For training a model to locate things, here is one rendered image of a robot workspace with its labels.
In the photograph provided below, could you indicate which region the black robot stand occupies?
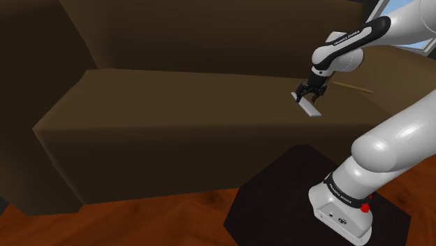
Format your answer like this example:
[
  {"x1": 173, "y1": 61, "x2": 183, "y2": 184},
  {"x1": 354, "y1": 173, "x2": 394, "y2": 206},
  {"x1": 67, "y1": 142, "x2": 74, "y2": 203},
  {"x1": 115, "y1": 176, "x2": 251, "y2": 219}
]
[{"x1": 223, "y1": 144, "x2": 412, "y2": 246}]

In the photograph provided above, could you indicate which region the brown sofa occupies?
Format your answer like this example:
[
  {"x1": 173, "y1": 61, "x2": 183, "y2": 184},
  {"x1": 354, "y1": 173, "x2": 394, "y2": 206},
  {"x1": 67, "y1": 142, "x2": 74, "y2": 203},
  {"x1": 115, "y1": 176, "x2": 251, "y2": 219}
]
[{"x1": 0, "y1": 0, "x2": 436, "y2": 216}]

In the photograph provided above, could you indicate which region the window with white frame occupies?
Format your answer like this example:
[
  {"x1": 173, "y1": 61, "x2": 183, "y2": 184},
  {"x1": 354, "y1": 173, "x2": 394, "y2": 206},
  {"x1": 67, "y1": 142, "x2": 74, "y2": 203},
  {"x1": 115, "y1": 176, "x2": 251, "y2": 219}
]
[{"x1": 364, "y1": 0, "x2": 436, "y2": 57}]

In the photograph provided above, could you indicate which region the flat white remote control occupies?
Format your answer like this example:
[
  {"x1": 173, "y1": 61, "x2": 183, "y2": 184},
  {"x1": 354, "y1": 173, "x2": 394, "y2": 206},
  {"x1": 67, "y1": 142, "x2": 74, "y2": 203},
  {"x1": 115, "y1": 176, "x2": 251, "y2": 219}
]
[{"x1": 291, "y1": 92, "x2": 322, "y2": 118}]

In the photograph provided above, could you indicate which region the thin yellow stick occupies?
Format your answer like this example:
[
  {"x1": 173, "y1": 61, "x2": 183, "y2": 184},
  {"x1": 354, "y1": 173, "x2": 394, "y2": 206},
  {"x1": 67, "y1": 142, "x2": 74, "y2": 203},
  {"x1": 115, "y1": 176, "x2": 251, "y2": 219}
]
[{"x1": 332, "y1": 80, "x2": 374, "y2": 94}]

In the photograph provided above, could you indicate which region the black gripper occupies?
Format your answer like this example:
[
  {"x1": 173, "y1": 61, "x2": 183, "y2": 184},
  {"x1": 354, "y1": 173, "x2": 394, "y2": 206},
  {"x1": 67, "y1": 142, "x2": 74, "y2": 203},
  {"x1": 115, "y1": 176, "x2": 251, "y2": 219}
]
[{"x1": 294, "y1": 70, "x2": 330, "y2": 104}]

